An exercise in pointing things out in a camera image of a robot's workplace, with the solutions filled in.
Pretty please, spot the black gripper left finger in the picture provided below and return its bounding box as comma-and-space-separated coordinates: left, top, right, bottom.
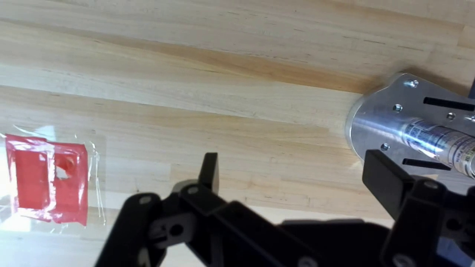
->
94, 151, 318, 267

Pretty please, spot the red packet in clear plastic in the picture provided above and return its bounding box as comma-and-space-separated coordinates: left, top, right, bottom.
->
0, 124, 109, 229

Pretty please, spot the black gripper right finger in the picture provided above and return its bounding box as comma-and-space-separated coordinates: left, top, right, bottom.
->
362, 148, 475, 267

